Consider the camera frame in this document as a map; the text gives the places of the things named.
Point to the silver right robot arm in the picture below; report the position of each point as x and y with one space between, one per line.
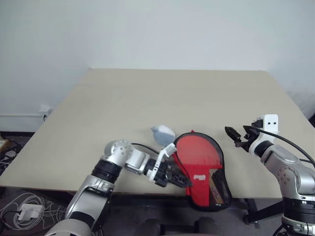
290 170

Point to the red black mesh paddle case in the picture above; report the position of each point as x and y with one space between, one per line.
199 194

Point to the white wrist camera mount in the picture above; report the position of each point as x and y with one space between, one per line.
163 155
271 123

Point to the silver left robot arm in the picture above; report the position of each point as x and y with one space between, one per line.
122 150

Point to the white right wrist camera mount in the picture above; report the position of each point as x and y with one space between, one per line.
271 123

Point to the white power adapter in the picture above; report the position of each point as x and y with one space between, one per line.
29 212

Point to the brown cardboard box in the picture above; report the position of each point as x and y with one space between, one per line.
3 144

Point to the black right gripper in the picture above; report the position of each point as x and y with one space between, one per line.
246 142

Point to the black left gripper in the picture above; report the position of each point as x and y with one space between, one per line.
163 176

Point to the black metal table leg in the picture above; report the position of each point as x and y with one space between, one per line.
252 212

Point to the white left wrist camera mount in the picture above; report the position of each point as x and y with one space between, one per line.
163 155

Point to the white wall socket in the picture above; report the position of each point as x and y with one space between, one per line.
44 109

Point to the grey white soft pouch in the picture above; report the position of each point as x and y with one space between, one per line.
163 136

